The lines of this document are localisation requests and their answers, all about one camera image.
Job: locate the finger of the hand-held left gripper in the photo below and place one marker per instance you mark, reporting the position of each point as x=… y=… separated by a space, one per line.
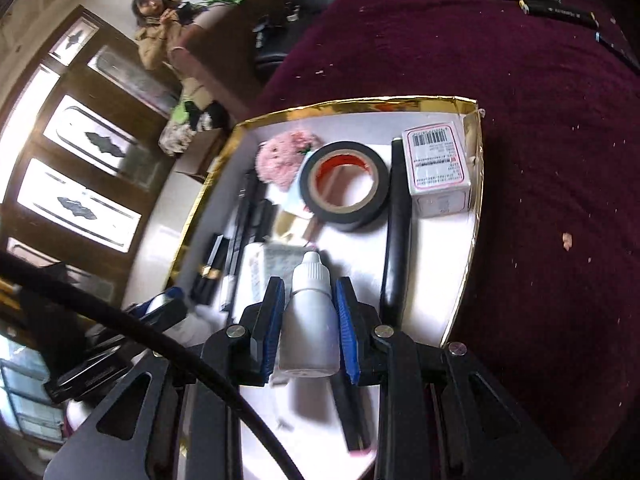
x=162 y=307

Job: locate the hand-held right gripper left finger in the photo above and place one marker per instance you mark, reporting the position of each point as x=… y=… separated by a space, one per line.
x=272 y=330

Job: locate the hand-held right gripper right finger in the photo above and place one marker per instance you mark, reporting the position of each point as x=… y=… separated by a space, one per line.
x=347 y=330

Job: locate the white dropper bottle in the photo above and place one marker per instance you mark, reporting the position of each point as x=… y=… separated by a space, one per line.
x=310 y=315

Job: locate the black gold lipstick box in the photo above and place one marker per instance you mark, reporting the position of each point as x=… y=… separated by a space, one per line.
x=210 y=265

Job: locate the slim black pen silver end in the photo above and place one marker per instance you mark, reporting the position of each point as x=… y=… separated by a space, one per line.
x=231 y=270

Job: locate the black marker pink end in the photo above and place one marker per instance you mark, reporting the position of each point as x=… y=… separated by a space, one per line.
x=352 y=420

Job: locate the thick black pen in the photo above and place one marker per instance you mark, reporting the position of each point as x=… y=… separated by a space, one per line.
x=397 y=235

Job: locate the black tape roll red core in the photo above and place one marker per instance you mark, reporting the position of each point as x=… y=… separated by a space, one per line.
x=345 y=220

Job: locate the gold rimmed white box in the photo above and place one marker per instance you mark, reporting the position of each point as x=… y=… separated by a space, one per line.
x=440 y=270

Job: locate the thin black stick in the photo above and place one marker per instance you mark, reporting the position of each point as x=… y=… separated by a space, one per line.
x=247 y=210

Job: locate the pink fluffy puff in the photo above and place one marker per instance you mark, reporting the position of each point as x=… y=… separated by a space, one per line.
x=282 y=160

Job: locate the small white barcode box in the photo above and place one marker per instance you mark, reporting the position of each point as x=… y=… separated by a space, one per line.
x=435 y=160

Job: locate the white printed leaflet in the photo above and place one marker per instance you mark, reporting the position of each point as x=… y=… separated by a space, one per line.
x=270 y=270

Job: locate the window with grille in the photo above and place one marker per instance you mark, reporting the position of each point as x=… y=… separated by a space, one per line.
x=25 y=400

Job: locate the short black tube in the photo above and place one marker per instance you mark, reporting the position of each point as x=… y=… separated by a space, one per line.
x=264 y=220

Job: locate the white plastic packet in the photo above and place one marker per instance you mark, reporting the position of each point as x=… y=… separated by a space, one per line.
x=295 y=205

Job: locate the dark wooden glass cabinet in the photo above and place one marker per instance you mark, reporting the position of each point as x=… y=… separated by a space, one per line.
x=145 y=160

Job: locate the green floral bag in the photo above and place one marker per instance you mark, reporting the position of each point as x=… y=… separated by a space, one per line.
x=175 y=135

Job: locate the beige crumb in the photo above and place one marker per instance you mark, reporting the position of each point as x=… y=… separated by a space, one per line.
x=567 y=241

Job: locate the brown leather armchair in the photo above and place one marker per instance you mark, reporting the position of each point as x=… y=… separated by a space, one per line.
x=220 y=60

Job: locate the black handheld gimbal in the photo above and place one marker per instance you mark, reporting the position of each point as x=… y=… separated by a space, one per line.
x=265 y=35

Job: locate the small black clamp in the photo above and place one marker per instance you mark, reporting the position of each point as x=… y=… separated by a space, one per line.
x=292 y=10

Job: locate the black marker teal end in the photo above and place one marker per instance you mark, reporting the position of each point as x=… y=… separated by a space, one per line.
x=617 y=50

